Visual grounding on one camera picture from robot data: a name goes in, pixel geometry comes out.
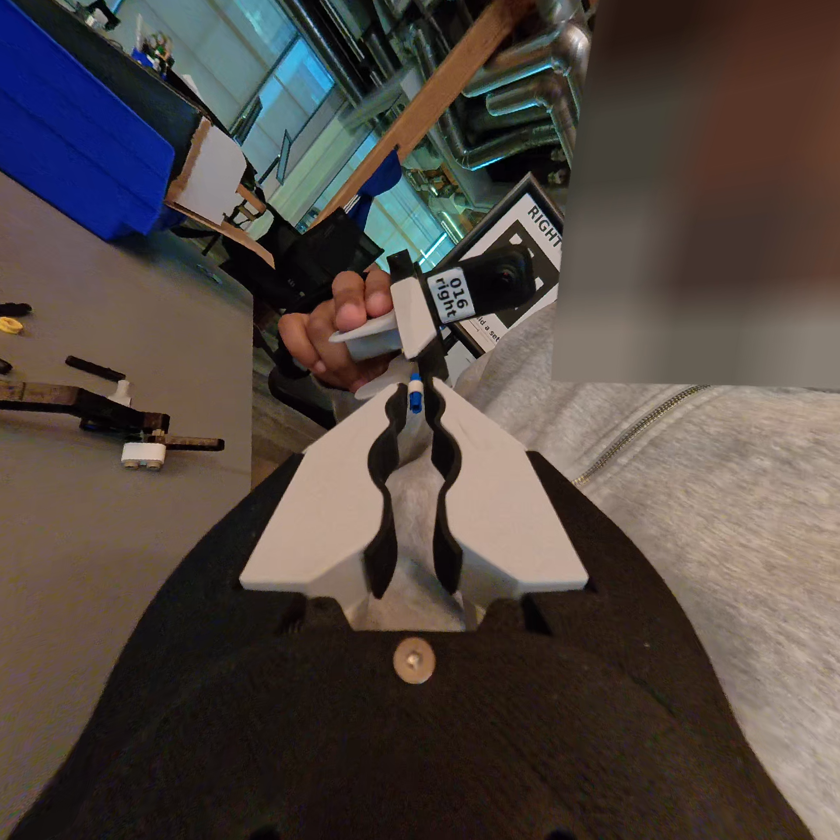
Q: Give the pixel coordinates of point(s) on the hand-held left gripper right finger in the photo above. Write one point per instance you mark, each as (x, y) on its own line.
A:
(512, 518)

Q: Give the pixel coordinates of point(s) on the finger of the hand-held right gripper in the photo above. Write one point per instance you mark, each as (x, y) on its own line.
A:
(413, 315)

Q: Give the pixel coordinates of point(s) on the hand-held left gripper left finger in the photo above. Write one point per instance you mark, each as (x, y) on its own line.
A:
(315, 518)

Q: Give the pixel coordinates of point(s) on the blue and white lego pin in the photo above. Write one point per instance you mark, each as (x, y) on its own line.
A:
(414, 394)

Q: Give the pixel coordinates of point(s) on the black angled lego assembly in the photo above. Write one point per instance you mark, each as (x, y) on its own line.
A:
(105, 410)

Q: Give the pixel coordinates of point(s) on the black lego pin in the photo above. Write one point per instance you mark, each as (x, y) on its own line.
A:
(95, 367)

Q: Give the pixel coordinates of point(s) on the yellow lego bush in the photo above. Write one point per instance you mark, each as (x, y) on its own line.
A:
(10, 325)

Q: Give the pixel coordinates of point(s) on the black lego connector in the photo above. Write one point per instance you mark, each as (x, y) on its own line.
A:
(14, 308)

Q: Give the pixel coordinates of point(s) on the person's right hand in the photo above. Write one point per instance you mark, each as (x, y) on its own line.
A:
(315, 341)

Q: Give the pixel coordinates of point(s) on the black framed poster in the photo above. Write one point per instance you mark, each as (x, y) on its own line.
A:
(518, 223)

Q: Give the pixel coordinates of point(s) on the black office chair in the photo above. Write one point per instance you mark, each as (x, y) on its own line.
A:
(308, 262)

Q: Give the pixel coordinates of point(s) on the blue hanging cloth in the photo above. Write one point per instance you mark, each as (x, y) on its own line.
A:
(377, 184)

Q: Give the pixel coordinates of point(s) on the person's grey hoodie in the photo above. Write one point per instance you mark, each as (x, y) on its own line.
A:
(689, 525)

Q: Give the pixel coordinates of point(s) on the metal ventilation ducts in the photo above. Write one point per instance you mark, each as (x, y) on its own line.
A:
(518, 85)

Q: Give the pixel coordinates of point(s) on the tablet on stand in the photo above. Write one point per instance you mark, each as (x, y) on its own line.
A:
(284, 157)

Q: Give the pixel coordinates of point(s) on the blue plastic bin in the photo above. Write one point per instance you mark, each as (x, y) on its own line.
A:
(72, 131)

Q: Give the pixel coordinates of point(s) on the wooden post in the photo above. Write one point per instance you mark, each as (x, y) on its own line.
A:
(433, 98)

